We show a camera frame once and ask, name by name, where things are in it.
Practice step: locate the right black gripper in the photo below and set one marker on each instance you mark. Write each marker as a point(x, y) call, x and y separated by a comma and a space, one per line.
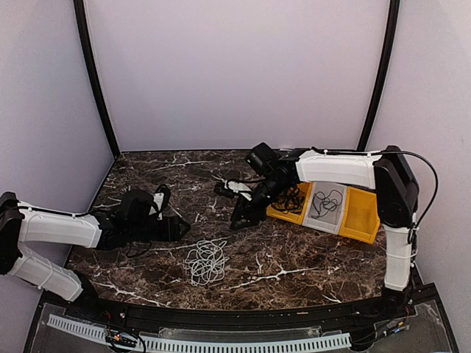
point(246, 208)

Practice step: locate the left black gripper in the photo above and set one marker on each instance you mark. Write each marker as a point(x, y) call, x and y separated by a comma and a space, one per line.
point(171, 230)

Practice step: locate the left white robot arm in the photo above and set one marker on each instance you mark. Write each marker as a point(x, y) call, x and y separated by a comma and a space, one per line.
point(137, 218)

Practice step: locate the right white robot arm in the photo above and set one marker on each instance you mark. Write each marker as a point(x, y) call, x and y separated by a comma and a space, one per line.
point(386, 172)

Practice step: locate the left yellow plastic bin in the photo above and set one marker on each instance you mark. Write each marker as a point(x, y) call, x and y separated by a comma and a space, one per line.
point(292, 204)

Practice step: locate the yellow plastic bin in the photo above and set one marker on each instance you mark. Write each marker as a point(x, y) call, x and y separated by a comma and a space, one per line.
point(292, 204)
point(360, 221)

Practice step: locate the white plastic bin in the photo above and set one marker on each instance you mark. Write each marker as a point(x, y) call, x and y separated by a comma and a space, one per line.
point(326, 207)

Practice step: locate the right yellow plastic bin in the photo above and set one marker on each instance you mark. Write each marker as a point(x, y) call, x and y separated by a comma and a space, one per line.
point(360, 221)

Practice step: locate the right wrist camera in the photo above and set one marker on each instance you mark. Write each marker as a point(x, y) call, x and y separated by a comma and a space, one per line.
point(231, 189)

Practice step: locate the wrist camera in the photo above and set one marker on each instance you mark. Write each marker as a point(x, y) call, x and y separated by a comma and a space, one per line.
point(231, 189)
point(160, 201)

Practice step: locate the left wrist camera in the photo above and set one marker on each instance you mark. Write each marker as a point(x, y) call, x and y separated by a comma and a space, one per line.
point(160, 201)

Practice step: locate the white slotted cable duct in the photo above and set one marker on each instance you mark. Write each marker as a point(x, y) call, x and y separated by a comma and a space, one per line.
point(179, 340)

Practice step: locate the black front rail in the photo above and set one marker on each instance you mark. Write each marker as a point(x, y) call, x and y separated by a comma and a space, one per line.
point(349, 315)

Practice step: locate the left black frame post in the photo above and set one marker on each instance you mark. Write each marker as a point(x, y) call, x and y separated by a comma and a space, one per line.
point(93, 76)

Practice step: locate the black frame post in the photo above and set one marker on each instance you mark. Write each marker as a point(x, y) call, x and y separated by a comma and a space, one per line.
point(93, 76)
point(380, 79)

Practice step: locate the right black frame post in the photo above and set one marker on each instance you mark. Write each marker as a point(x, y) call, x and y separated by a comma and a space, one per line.
point(380, 79)

